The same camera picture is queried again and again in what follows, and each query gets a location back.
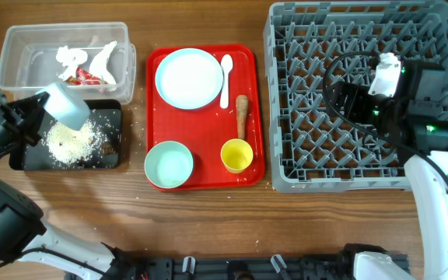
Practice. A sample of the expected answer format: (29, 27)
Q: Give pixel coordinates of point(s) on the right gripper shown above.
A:
(357, 95)

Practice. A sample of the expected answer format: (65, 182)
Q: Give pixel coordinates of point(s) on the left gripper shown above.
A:
(14, 117)

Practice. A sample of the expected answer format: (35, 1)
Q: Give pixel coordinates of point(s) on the light blue bowl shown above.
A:
(64, 105)

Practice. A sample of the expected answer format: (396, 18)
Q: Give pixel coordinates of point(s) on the white rice pile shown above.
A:
(68, 146)

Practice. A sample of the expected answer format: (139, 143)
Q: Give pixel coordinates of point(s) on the red snack wrapper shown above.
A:
(84, 78)

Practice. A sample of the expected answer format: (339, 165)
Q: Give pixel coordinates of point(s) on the white napkin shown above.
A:
(72, 58)

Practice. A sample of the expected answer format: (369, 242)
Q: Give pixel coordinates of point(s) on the brown food scrap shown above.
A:
(107, 148)

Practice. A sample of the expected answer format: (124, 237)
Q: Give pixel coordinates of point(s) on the brown carrot stick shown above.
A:
(241, 115)

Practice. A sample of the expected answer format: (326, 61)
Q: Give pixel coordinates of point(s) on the yellow plastic cup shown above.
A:
(236, 155)

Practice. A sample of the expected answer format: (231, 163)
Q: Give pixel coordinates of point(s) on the mint green bowl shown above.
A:
(169, 164)

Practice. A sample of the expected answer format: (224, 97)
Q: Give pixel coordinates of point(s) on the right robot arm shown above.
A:
(402, 107)

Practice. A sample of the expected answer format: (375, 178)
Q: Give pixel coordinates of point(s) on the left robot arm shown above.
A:
(24, 233)

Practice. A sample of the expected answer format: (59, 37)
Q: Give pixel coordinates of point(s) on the grey dishwasher rack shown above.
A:
(311, 151)

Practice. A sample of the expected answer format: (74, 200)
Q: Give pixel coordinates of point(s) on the black waste tray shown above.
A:
(108, 117)

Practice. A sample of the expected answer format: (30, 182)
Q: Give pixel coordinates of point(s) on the clear plastic bin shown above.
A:
(28, 64)

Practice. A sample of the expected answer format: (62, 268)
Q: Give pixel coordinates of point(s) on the white plastic spoon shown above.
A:
(227, 66)

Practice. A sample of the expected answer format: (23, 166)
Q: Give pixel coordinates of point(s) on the red serving tray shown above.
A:
(205, 130)

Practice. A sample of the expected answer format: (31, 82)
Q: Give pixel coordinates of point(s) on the light blue plate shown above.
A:
(189, 78)

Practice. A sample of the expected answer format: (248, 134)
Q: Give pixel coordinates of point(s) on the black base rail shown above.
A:
(310, 267)

